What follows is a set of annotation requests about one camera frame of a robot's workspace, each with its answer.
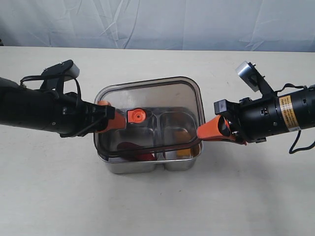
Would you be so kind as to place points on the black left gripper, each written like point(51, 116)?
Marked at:
point(68, 115)

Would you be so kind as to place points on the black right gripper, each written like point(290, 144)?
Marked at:
point(253, 120)

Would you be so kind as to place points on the yellow cheese block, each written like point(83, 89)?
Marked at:
point(183, 139)

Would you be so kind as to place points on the red sausage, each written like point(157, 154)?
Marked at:
point(134, 152)

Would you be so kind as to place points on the steel lunch box lid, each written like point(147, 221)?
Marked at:
point(165, 92)

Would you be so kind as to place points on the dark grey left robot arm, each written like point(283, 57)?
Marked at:
point(12, 104)

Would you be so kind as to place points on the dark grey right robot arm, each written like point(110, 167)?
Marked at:
point(297, 110)

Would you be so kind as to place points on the steel two-compartment lunch box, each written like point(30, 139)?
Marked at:
point(152, 136)

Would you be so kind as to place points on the white backdrop cloth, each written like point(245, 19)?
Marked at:
point(236, 25)

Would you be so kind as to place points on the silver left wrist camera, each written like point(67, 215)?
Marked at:
point(67, 67)

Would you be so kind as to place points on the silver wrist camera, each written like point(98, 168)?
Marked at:
point(250, 75)
point(67, 67)

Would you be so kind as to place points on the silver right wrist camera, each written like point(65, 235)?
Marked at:
point(250, 75)

